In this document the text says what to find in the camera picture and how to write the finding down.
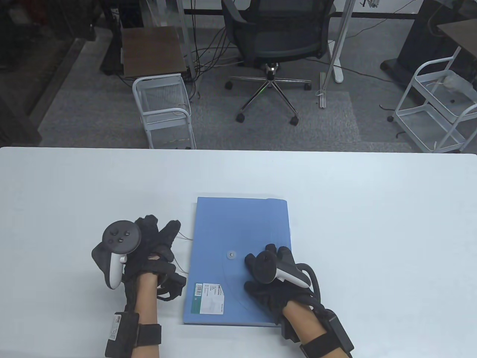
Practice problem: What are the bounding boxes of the person's right hand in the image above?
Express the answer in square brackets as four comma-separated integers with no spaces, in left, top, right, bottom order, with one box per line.
[244,244,322,342]

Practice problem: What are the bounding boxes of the person's left hand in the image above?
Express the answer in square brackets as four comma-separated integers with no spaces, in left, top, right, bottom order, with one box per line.
[91,214,187,302]

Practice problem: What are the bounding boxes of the blue accordion folder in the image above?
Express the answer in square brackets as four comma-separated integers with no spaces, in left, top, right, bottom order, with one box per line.
[175,197,291,327]

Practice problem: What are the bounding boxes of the person's left forearm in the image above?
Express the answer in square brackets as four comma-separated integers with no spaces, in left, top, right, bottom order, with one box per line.
[130,272,161,358]

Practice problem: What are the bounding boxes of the white black right controller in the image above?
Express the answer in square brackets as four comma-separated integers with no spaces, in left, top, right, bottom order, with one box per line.
[255,252,312,289]

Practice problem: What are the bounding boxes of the white black controller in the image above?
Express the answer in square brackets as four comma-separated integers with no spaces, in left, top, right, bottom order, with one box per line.
[102,221,142,290]
[255,252,312,289]

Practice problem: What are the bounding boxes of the white black left controller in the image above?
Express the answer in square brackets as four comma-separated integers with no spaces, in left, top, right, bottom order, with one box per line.
[102,221,142,290]

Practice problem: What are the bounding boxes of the brown wooden side table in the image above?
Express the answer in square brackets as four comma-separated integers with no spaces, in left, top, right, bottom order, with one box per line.
[121,26,187,79]

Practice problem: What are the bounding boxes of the black desk leg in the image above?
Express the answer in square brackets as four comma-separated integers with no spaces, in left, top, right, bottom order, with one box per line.
[100,0,125,75]

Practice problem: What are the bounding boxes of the thin white desk leg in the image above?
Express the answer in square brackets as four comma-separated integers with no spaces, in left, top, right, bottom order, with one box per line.
[175,0,203,81]

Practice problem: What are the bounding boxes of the black office chair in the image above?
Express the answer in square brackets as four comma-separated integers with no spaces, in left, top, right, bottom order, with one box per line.
[221,0,336,125]

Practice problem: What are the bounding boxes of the white desk leg with foot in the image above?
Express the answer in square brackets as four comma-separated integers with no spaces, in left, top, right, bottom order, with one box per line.
[322,0,357,90]

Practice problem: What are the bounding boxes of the clear plastic bag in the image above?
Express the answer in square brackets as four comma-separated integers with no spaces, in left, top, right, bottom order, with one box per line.
[440,71,477,103]

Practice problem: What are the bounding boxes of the black desk base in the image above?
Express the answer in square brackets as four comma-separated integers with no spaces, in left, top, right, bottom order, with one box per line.
[380,0,477,88]

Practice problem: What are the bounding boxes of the brown desk top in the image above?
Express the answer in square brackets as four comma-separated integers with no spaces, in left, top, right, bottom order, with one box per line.
[437,19,477,60]

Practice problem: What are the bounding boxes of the black right wrist strap box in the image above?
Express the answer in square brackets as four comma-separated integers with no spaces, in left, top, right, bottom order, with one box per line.
[299,315,354,358]

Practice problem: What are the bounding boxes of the black wrist strap box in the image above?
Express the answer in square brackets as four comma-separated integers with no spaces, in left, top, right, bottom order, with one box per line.
[104,313,162,358]
[299,315,354,358]

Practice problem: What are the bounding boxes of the black left wrist strap box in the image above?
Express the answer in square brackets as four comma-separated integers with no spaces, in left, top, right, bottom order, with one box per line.
[104,313,162,358]

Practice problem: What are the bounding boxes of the small white wire cart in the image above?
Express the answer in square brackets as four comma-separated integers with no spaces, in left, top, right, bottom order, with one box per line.
[132,74,197,150]

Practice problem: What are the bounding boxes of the bundle of floor cables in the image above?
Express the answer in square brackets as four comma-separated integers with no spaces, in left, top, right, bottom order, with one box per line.
[186,22,246,101]

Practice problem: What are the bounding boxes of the large white wire cart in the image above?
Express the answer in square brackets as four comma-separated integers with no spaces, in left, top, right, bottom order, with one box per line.
[388,47,477,153]

